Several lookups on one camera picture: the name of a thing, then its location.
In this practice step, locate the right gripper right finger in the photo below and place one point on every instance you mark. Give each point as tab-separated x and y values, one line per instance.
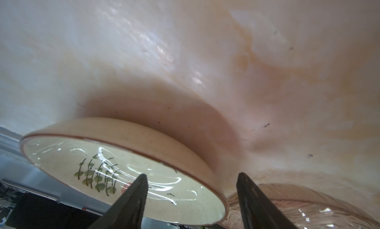
257	211

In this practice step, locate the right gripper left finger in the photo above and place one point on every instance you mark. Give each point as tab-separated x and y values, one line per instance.
127	211

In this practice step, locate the brown glass plate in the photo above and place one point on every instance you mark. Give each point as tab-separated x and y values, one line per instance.
309	209

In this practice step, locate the cream plate with plant drawing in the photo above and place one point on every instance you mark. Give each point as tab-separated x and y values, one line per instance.
102	157

